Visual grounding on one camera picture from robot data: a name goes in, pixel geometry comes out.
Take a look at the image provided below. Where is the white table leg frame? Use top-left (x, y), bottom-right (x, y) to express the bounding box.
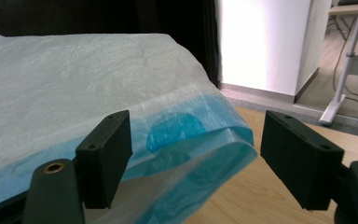
top-left (318, 0), bottom-right (358, 127)

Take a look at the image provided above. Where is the blue plastic bag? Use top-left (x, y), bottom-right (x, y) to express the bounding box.
top-left (0, 92), bottom-right (259, 224)

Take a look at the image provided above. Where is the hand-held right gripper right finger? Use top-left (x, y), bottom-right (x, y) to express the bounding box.
top-left (259, 109), bottom-right (345, 212)

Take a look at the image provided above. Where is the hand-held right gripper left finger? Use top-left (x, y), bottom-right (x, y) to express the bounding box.
top-left (75, 109), bottom-right (134, 210)

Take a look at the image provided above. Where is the translucent white plastic bag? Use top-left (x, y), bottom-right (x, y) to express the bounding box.
top-left (0, 33), bottom-right (259, 224)

